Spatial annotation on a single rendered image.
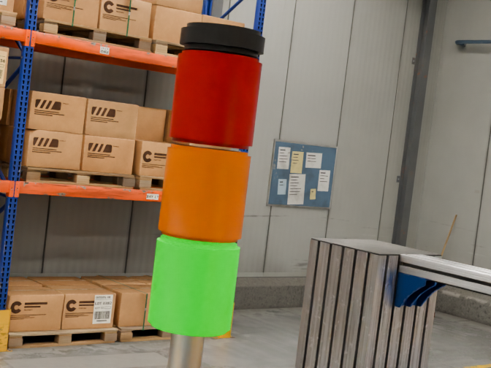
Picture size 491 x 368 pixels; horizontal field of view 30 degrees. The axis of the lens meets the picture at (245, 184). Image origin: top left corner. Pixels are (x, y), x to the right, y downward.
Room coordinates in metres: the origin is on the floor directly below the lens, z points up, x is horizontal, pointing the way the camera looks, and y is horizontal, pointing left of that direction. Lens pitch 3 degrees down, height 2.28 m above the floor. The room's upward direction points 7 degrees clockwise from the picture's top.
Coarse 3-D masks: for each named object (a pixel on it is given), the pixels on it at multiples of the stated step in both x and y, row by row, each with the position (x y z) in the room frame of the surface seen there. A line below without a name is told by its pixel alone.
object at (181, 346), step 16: (192, 32) 0.53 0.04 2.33; (208, 32) 0.52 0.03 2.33; (224, 32) 0.52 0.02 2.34; (240, 32) 0.52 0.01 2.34; (256, 32) 0.53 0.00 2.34; (192, 48) 0.53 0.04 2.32; (208, 48) 0.52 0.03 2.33; (224, 48) 0.52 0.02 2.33; (240, 48) 0.53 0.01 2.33; (256, 48) 0.53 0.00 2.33; (176, 336) 0.54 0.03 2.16; (176, 352) 0.54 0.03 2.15; (192, 352) 0.53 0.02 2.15
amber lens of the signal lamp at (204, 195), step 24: (168, 168) 0.53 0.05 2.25; (192, 168) 0.52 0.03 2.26; (216, 168) 0.52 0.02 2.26; (240, 168) 0.53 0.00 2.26; (168, 192) 0.53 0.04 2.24; (192, 192) 0.52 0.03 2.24; (216, 192) 0.52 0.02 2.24; (240, 192) 0.53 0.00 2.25; (168, 216) 0.53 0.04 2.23; (192, 216) 0.52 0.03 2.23; (216, 216) 0.52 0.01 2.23; (240, 216) 0.53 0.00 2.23; (216, 240) 0.52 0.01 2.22
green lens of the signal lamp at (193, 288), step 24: (168, 240) 0.53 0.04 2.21; (192, 240) 0.54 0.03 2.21; (168, 264) 0.52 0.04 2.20; (192, 264) 0.52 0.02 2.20; (216, 264) 0.52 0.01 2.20; (168, 288) 0.52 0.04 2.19; (192, 288) 0.52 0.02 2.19; (216, 288) 0.52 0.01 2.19; (168, 312) 0.52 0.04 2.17; (192, 312) 0.52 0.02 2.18; (216, 312) 0.52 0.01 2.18; (192, 336) 0.52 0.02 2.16
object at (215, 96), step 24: (192, 72) 0.52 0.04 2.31; (216, 72) 0.52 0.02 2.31; (240, 72) 0.52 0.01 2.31; (192, 96) 0.52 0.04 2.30; (216, 96) 0.52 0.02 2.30; (240, 96) 0.52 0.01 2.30; (192, 120) 0.52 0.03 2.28; (216, 120) 0.52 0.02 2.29; (240, 120) 0.52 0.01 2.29; (216, 144) 0.52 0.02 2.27; (240, 144) 0.53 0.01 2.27
